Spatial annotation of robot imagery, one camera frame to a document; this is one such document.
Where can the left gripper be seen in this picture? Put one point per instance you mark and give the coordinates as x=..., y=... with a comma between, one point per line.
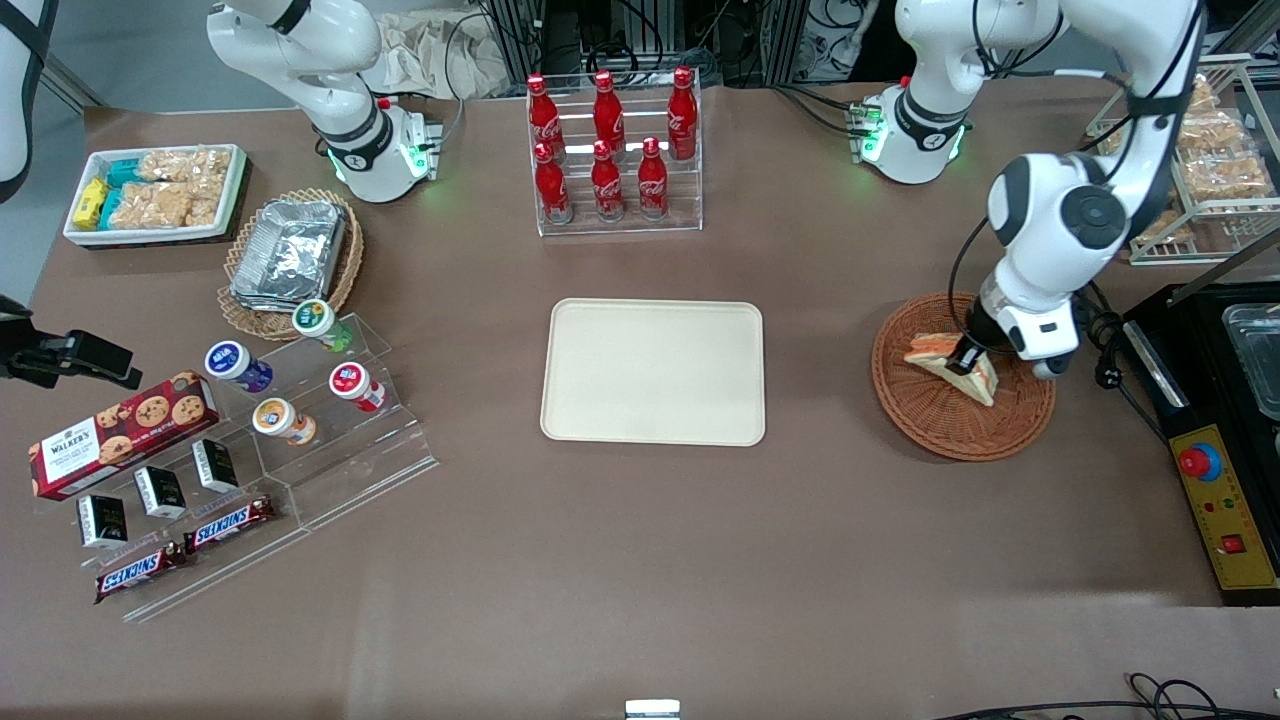
x=981, y=328

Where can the triangular sandwich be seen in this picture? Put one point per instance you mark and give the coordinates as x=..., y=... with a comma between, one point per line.
x=930, y=352

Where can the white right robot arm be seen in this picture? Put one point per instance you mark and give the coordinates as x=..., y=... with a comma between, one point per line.
x=330, y=60

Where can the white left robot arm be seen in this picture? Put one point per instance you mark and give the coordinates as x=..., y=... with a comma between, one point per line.
x=1040, y=200

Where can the large brown wicker basket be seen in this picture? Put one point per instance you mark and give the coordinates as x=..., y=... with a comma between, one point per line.
x=950, y=425

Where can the white rectangular snack tray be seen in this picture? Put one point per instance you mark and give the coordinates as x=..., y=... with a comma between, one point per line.
x=75, y=235

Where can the small light wicker basket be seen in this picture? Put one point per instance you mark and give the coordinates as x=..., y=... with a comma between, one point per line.
x=260, y=322

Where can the beige plastic tray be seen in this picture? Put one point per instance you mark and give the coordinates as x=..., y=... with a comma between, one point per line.
x=650, y=375

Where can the red Walkers cookie box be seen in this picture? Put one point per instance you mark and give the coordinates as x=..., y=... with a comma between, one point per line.
x=110, y=440

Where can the blue lid yogurt bottle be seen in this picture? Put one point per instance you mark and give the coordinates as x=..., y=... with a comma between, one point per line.
x=230, y=360

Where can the yellow snack packet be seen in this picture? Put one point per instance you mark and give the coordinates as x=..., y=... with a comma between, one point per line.
x=90, y=203

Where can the small black box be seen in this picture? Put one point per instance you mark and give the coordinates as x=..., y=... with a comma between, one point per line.
x=102, y=520
x=160, y=492
x=215, y=465

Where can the rice cracker bag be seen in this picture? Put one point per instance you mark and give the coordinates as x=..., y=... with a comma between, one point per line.
x=185, y=165
x=150, y=205

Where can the teal snack packet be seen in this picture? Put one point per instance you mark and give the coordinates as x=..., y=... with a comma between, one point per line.
x=122, y=172

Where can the orange lid yogurt bottle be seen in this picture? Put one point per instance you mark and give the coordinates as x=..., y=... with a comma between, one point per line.
x=275, y=415

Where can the Snickers bar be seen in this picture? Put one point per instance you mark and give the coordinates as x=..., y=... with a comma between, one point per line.
x=228, y=524
x=138, y=572

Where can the stack of foil containers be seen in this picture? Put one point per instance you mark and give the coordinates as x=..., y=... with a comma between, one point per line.
x=290, y=255

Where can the green lid yogurt bottle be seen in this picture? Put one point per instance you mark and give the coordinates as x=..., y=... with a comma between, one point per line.
x=315, y=318

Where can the black appliance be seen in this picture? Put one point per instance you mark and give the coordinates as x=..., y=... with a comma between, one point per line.
x=1205, y=390

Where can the red lid yogurt bottle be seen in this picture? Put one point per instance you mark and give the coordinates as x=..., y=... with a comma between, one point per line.
x=350, y=380

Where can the clear acrylic stepped display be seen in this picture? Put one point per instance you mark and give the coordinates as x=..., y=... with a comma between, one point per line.
x=350, y=470

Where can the clear plastic container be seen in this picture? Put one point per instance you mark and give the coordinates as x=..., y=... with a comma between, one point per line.
x=1260, y=360

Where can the yellow emergency stop box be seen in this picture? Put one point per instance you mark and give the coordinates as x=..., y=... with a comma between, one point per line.
x=1225, y=510

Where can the red cola bottle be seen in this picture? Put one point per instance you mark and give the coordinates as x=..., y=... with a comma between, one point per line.
x=551, y=190
x=682, y=115
x=545, y=115
x=606, y=188
x=607, y=110
x=652, y=185

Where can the clear acrylic bottle rack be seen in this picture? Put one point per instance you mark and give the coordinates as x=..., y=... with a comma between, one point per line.
x=620, y=228

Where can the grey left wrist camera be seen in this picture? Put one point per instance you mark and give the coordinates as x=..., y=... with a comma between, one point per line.
x=1052, y=367

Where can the clear rack with metal frame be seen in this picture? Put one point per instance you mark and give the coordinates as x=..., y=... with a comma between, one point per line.
x=1200, y=255

